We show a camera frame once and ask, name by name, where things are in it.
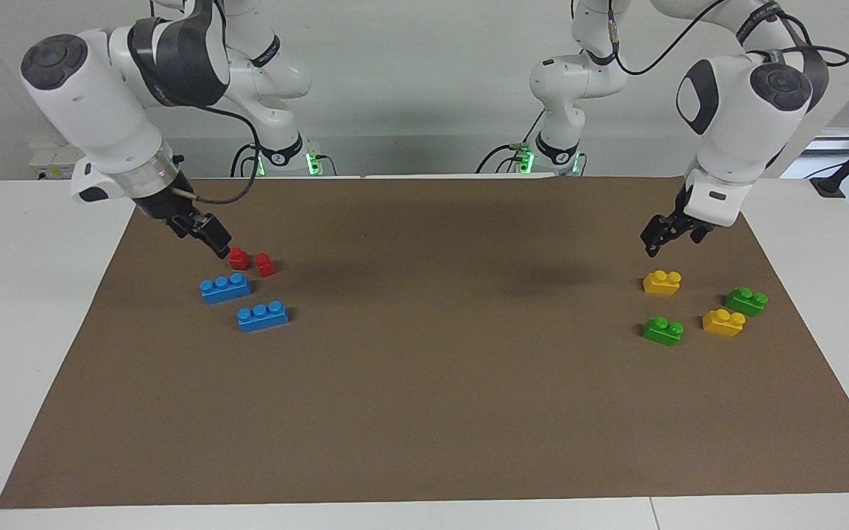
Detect green two-stud toy block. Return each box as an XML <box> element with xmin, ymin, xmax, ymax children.
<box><xmin>642</xmin><ymin>317</ymin><xmax>685</xmax><ymax>347</ymax></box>
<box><xmin>725</xmin><ymin>287</ymin><xmax>769</xmax><ymax>317</ymax></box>

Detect blue three-stud toy block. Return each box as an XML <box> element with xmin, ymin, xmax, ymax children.
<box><xmin>200</xmin><ymin>273</ymin><xmax>253</xmax><ymax>305</ymax></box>
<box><xmin>237</xmin><ymin>300</ymin><xmax>290</xmax><ymax>333</ymax></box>

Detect yellow two-stud toy block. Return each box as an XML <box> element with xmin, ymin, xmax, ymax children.
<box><xmin>702</xmin><ymin>308</ymin><xmax>747</xmax><ymax>338</ymax></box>
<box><xmin>643</xmin><ymin>270</ymin><xmax>683</xmax><ymax>296</ymax></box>

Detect brown table mat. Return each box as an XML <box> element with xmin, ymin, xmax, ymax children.
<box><xmin>0</xmin><ymin>175</ymin><xmax>849</xmax><ymax>510</ymax></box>

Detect black right base cable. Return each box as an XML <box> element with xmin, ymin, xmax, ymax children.
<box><xmin>230</xmin><ymin>144</ymin><xmax>260</xmax><ymax>178</ymax></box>

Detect black base cable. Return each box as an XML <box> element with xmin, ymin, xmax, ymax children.
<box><xmin>230</xmin><ymin>144</ymin><xmax>260</xmax><ymax>178</ymax></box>
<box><xmin>476</xmin><ymin>110</ymin><xmax>547</xmax><ymax>175</ymax></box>

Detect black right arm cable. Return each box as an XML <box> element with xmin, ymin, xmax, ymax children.
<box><xmin>171</xmin><ymin>96</ymin><xmax>262</xmax><ymax>206</ymax></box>

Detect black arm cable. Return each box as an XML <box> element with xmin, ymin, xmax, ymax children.
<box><xmin>607</xmin><ymin>0</ymin><xmax>849</xmax><ymax>76</ymax></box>
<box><xmin>171</xmin><ymin>96</ymin><xmax>262</xmax><ymax>206</ymax></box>

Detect white wall socket box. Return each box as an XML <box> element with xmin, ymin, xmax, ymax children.
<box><xmin>29</xmin><ymin>144</ymin><xmax>88</xmax><ymax>180</ymax></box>

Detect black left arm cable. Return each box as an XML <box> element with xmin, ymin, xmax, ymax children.
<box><xmin>607</xmin><ymin>0</ymin><xmax>849</xmax><ymax>76</ymax></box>

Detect black left base cable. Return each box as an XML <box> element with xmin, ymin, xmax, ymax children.
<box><xmin>476</xmin><ymin>110</ymin><xmax>547</xmax><ymax>175</ymax></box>

